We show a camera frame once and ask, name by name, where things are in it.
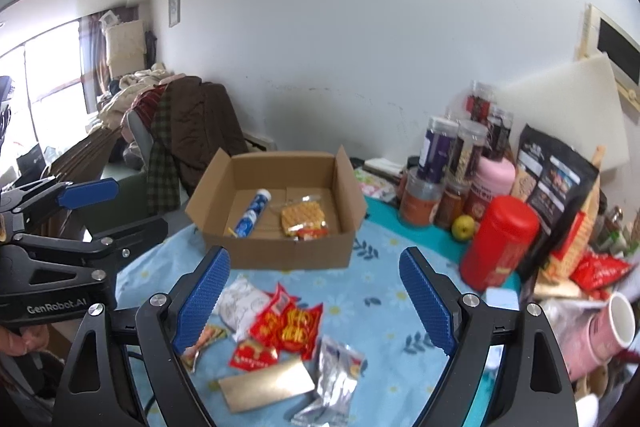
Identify brown snack packet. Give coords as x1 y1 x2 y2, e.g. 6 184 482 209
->
179 324 228 373

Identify brown jacket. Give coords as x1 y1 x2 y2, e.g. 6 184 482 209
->
162 77 248 195

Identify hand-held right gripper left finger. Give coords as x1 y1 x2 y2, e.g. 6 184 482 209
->
50 245 232 427

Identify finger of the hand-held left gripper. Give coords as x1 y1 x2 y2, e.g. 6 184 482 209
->
0 177 120 233
10 216 168 280

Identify black printed pouch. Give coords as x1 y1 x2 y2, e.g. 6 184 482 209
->
511 123 600 280

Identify purple curtain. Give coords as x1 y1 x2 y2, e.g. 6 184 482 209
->
77 14 108 112

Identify jar of brown powder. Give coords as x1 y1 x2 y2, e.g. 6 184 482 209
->
434 182 471 230

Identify person's left hand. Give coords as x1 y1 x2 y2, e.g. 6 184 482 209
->
0 323 51 360

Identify cream framed wall panel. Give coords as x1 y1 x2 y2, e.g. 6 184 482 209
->
575 3 640 108

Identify grey chair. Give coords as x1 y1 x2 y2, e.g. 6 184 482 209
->
125 112 156 168

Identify large red snack packet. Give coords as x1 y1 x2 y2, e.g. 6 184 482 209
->
248 283 324 360

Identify clear jar with black label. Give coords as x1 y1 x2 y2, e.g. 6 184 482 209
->
486 105 514 160

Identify pile of clothes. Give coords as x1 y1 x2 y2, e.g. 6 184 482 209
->
95 63 173 142

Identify clear jar with red contents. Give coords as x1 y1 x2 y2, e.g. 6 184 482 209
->
467 80 496 120

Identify light blue power bank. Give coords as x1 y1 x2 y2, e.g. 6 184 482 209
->
482 287 522 314

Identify pink canister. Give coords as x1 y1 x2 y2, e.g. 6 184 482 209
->
462 155 517 220

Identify floral printed packet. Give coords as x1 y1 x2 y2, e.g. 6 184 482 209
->
354 167 401 202

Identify silver foil snack packet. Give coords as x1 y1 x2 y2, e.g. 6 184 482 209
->
290 334 367 427

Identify wide jar of orange powder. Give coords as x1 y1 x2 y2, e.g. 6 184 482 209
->
398 167 445 228

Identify white snack packet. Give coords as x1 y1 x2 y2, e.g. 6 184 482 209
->
215 275 271 343

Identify clear bag of yellow crackers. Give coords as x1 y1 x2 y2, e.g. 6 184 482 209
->
277 196 331 238

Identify clear jar of grains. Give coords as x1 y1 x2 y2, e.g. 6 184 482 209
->
447 120 488 182

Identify white chopstick packet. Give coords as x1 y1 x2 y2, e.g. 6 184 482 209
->
364 157 406 175

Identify gold box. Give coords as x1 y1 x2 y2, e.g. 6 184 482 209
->
217 359 316 414

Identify white foam board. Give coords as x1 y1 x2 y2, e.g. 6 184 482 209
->
492 52 631 168

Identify yellow apple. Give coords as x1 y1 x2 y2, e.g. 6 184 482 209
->
451 215 475 240

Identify brown cardboard box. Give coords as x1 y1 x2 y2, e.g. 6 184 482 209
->
185 145 368 270

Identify stack of brown cardboard sheets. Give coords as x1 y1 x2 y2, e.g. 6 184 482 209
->
47 127 123 188

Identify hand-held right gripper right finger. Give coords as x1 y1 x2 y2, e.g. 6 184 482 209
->
398 246 581 427

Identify red snack bag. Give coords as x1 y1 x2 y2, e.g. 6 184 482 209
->
570 254 636 290

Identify red canister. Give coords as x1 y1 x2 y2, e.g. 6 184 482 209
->
460 195 541 292

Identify clear jar with blue label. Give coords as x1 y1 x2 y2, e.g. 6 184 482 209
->
417 117 458 184

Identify small red heart packet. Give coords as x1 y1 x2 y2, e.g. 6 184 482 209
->
229 339 279 370

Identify dark green seat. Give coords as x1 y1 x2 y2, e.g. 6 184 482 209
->
100 172 168 228

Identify blue tablet tube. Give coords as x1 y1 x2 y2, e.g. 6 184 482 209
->
234 189 272 239

